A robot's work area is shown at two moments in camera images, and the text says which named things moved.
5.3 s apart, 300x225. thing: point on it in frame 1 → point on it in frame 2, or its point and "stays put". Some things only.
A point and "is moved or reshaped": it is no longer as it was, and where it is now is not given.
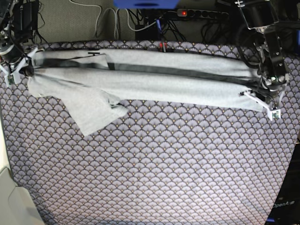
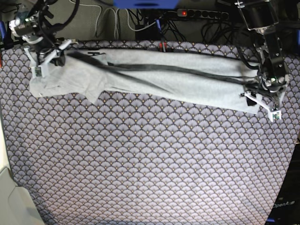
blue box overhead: x=146 y=4 stays put
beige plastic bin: x=17 y=206 stays put
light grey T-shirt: x=93 y=84 is moved or reshaped
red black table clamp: x=162 y=46 stays put
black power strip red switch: x=202 y=14 stays put
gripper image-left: x=15 y=55 → x=43 y=48
